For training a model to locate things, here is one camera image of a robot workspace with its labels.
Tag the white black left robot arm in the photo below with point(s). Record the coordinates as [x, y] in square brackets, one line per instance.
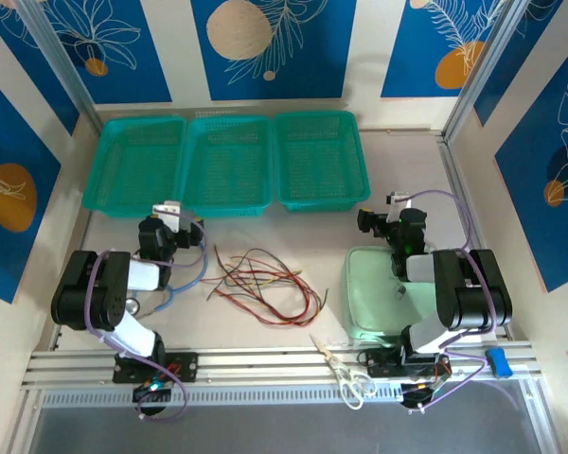
[83, 288]

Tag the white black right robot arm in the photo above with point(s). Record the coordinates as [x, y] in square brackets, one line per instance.
[473, 293]

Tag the mint green zip pouch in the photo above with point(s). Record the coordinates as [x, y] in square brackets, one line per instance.
[369, 293]

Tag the blue stethoscope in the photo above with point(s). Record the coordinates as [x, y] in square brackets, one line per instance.
[132, 305]

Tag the teal plastic mesh basket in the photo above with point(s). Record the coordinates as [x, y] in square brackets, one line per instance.
[229, 165]
[319, 161]
[132, 165]

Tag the black controller board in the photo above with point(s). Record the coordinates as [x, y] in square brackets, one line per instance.
[414, 395]
[163, 392]

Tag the blue plastic clip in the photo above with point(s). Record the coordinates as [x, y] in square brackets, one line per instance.
[499, 364]

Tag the grey metal panel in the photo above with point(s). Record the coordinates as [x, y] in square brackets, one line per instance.
[284, 430]

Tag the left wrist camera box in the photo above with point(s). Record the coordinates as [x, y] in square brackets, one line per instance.
[168, 213]

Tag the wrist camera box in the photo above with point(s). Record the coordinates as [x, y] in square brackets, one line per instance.
[168, 213]
[398, 197]

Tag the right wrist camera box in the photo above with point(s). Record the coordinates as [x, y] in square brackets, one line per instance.
[398, 197]

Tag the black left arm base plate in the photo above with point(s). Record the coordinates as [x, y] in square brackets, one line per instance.
[184, 366]

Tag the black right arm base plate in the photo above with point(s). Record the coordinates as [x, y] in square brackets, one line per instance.
[378, 364]

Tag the aluminium front rail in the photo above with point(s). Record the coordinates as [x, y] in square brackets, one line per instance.
[265, 366]

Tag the aluminium corner post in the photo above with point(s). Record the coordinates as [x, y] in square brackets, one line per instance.
[490, 57]
[59, 57]

